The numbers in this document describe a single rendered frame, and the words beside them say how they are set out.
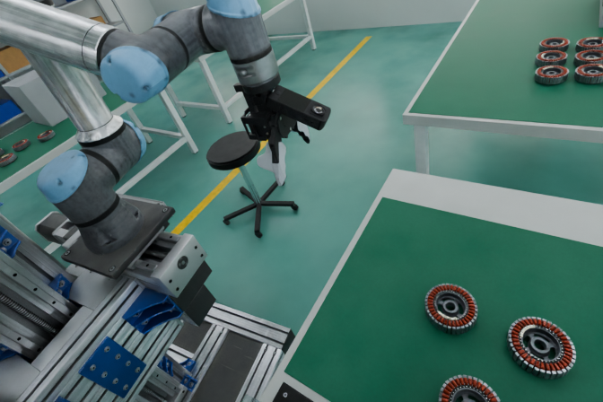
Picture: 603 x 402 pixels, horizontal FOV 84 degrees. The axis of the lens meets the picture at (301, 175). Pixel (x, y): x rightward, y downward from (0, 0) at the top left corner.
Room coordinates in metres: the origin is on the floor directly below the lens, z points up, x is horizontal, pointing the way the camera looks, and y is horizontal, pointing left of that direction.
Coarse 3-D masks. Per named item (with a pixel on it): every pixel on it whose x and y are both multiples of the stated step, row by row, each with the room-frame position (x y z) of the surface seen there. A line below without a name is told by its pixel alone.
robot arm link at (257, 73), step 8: (272, 48) 0.59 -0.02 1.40; (272, 56) 0.57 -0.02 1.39; (232, 64) 0.58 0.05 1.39; (248, 64) 0.56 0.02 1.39; (256, 64) 0.55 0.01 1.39; (264, 64) 0.56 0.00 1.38; (272, 64) 0.57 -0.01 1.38; (240, 72) 0.56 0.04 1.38; (248, 72) 0.56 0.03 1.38; (256, 72) 0.55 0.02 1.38; (264, 72) 0.56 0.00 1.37; (272, 72) 0.56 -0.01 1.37; (240, 80) 0.57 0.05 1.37; (248, 80) 0.56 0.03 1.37; (256, 80) 0.55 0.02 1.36; (264, 80) 0.55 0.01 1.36
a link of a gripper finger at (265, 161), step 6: (282, 144) 0.55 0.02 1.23; (270, 150) 0.55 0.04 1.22; (282, 150) 0.54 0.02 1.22; (258, 156) 0.56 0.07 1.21; (264, 156) 0.56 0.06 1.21; (270, 156) 0.55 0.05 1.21; (282, 156) 0.54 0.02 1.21; (258, 162) 0.56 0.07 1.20; (264, 162) 0.55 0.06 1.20; (270, 162) 0.54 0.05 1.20; (282, 162) 0.53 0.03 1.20; (264, 168) 0.55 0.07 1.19; (270, 168) 0.54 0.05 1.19; (276, 168) 0.52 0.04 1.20; (282, 168) 0.52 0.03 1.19; (276, 174) 0.52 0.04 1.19; (282, 174) 0.52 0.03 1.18; (276, 180) 0.52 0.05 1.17; (282, 180) 0.52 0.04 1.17
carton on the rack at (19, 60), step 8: (0, 48) 5.74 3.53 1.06; (8, 48) 5.51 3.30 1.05; (16, 48) 5.57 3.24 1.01; (0, 56) 5.41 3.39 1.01; (8, 56) 5.47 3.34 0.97; (16, 56) 5.53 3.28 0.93; (24, 56) 5.59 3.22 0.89; (8, 64) 5.42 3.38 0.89; (16, 64) 5.48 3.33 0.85; (24, 64) 5.54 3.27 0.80; (8, 72) 5.37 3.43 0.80
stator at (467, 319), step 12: (432, 288) 0.41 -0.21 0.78; (444, 288) 0.40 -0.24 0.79; (456, 288) 0.39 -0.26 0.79; (432, 300) 0.38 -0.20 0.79; (456, 300) 0.38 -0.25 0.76; (468, 300) 0.36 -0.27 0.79; (432, 312) 0.36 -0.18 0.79; (444, 312) 0.36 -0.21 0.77; (456, 312) 0.35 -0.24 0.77; (468, 312) 0.33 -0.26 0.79; (444, 324) 0.33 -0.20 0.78; (456, 324) 0.32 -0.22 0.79; (468, 324) 0.31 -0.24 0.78
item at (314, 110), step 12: (276, 96) 0.56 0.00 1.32; (288, 96) 0.57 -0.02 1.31; (300, 96) 0.57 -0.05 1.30; (276, 108) 0.55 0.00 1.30; (288, 108) 0.54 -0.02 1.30; (300, 108) 0.54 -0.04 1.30; (312, 108) 0.53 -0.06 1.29; (324, 108) 0.54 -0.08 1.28; (300, 120) 0.53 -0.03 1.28; (312, 120) 0.52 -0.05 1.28; (324, 120) 0.51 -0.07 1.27
